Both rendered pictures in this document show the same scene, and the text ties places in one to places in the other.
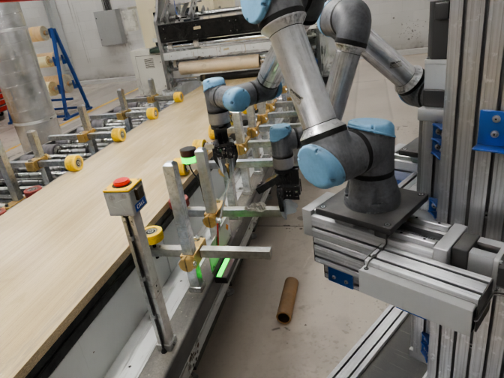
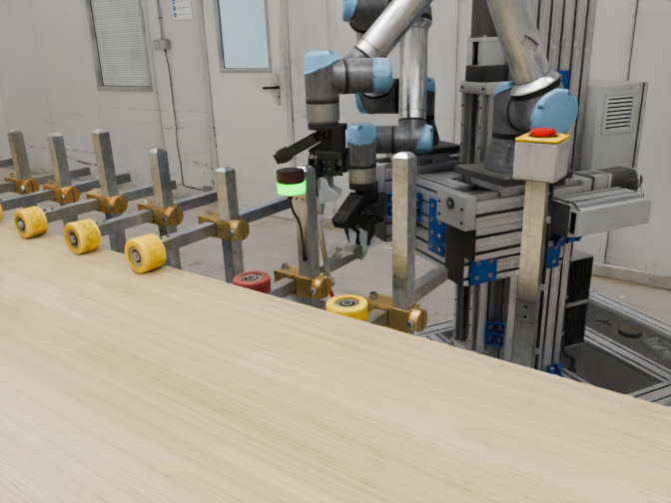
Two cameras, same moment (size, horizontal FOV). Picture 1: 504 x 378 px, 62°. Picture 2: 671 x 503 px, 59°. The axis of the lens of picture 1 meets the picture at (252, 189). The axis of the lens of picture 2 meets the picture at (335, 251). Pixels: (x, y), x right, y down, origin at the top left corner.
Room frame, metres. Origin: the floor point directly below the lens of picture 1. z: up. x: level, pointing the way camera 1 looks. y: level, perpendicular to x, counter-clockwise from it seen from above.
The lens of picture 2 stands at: (0.94, 1.34, 1.37)
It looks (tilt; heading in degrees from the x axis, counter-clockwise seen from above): 19 degrees down; 290
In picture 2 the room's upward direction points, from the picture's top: 2 degrees counter-clockwise
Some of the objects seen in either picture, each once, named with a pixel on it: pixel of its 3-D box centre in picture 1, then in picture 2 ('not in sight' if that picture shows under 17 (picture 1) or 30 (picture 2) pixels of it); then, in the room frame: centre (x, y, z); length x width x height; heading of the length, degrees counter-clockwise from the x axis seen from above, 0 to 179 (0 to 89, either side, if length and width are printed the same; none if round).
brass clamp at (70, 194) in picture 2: (263, 116); (61, 193); (2.41, -0.13, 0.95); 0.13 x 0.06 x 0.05; 164
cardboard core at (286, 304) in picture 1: (287, 298); not in sight; (1.87, -0.11, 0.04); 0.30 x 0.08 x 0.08; 164
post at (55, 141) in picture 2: (263, 124); (68, 207); (2.39, -0.12, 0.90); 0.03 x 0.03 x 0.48; 74
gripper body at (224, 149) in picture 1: (223, 140); (328, 149); (1.41, 0.08, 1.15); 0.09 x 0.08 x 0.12; 4
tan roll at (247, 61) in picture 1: (239, 62); not in sight; (4.09, -0.05, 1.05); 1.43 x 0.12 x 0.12; 74
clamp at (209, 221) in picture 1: (214, 214); (302, 282); (1.45, 0.16, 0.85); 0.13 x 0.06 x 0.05; 164
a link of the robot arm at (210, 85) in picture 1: (216, 94); (323, 77); (1.41, 0.07, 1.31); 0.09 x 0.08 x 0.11; 32
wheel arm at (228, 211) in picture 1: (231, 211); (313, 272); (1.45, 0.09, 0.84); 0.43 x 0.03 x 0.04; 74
